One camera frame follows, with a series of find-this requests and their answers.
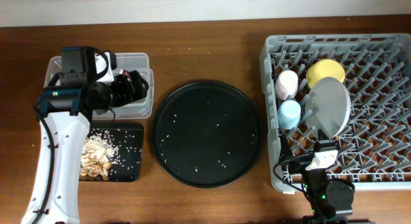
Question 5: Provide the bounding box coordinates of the yellow bowl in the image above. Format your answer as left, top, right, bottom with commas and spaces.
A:
306, 59, 345, 88

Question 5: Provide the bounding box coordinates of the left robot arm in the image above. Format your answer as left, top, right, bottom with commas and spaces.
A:
22, 46, 153, 223

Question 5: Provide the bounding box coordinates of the round black serving tray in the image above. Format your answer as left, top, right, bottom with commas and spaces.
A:
150, 80, 263, 189

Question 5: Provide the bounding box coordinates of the gold brown snack wrapper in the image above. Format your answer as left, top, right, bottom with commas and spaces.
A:
120, 69, 132, 85

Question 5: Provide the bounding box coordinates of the grey round plate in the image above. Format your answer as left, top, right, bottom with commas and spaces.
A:
304, 77, 351, 138

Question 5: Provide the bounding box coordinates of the black rectangular tray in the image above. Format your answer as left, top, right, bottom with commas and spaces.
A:
86, 123, 144, 182

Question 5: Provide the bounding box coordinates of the grey dishwasher rack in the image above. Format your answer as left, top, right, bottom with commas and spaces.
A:
259, 33, 410, 193

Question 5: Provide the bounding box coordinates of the food scraps pile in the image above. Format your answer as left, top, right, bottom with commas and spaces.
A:
79, 134, 119, 181

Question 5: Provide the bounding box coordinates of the clear plastic storage bin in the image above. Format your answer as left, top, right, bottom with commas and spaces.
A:
42, 52, 155, 121

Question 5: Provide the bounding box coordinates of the pink cup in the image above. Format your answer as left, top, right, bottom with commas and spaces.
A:
274, 70, 299, 100

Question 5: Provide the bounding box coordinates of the blue cup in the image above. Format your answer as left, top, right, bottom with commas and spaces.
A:
277, 99, 301, 130

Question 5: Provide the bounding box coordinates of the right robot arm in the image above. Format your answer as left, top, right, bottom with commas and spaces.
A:
272, 130, 355, 224

